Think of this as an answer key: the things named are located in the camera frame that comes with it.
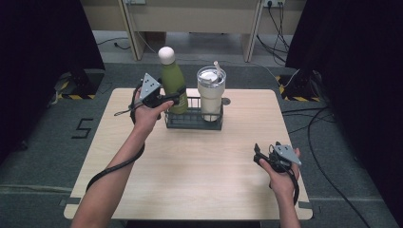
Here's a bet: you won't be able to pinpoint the black stand base striped tape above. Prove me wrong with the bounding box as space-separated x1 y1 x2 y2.
56 67 106 101
275 67 321 104

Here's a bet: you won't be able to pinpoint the person's left hand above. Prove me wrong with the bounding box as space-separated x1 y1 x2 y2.
132 89 175 135

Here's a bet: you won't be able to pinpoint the black wire basket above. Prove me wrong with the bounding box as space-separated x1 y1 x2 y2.
163 96 225 131

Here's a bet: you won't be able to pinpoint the right hand-held gripper black cable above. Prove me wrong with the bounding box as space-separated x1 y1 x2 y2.
268 143 301 207

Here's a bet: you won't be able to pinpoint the left hand-held gripper black cable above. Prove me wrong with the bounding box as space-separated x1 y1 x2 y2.
86 85 146 193

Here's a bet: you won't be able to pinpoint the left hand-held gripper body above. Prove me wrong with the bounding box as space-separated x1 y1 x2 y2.
139 72 166 109

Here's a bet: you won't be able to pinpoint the cream tumbler with clear lid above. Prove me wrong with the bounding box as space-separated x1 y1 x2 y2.
196 60 227 123

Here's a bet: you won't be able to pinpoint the hand-held gripper black cable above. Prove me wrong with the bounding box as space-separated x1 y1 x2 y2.
86 85 146 193
268 143 301 207

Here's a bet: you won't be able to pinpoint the green bottle with white cap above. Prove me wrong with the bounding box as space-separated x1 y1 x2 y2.
157 46 189 115

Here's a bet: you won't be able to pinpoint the person's right hand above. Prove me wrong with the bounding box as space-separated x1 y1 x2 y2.
259 148 302 200

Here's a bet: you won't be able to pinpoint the short black floor cable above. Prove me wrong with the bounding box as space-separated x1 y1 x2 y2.
97 36 132 51

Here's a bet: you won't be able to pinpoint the beige wooden desk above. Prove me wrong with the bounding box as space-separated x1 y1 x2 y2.
80 0 308 64

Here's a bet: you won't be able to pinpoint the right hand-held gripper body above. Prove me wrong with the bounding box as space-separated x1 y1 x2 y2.
268 143 302 174

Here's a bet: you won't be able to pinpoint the black curtain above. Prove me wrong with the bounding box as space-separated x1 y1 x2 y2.
284 0 403 221
0 0 107 161

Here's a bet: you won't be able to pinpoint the long black floor cables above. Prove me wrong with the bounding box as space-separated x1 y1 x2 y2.
280 106 373 228

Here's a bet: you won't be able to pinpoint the hanging black cable bundle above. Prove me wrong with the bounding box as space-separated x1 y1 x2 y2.
256 0 292 67

